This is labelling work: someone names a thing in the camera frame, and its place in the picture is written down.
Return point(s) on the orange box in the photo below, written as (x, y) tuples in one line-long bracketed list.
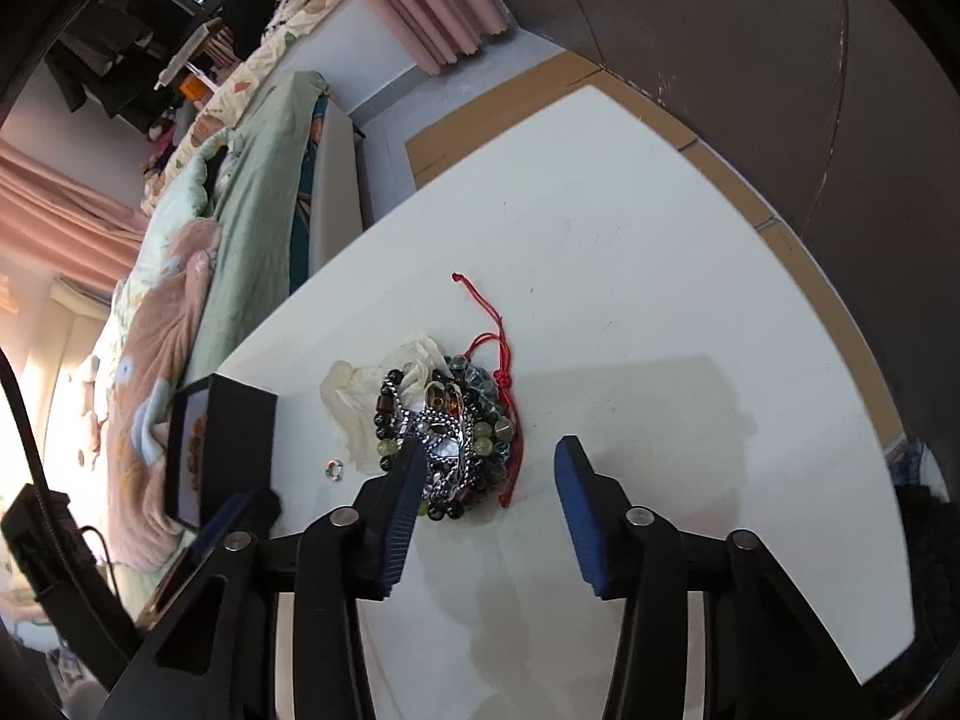
[(195, 88)]

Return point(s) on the floral pink green quilt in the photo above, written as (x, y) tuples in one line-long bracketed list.
[(157, 330)]

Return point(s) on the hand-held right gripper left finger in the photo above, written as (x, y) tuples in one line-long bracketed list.
[(397, 525)]

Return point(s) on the grey bed frame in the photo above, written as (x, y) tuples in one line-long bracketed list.
[(337, 195)]

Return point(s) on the dark hanging clothes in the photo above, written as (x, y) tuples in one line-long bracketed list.
[(97, 60)]

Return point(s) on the cardboard sheet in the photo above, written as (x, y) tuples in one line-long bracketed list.
[(465, 127)]

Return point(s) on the white drying rack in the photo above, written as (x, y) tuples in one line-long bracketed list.
[(191, 52)]

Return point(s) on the dark wardrobe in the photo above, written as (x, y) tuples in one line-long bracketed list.
[(750, 52)]

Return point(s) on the blue patterned cloth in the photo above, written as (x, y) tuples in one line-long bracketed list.
[(919, 469)]

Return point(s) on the green bed sheet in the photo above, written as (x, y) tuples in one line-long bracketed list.
[(255, 225)]

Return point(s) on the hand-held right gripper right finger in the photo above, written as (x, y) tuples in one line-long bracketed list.
[(581, 525)]

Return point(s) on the patterned window seat cushion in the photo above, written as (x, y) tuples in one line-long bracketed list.
[(247, 67)]

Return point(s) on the translucent plastic bag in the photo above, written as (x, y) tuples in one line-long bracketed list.
[(352, 397)]

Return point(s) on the black jewelry box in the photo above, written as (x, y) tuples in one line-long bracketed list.
[(240, 435)]

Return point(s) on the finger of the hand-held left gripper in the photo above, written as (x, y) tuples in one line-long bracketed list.
[(225, 517)]

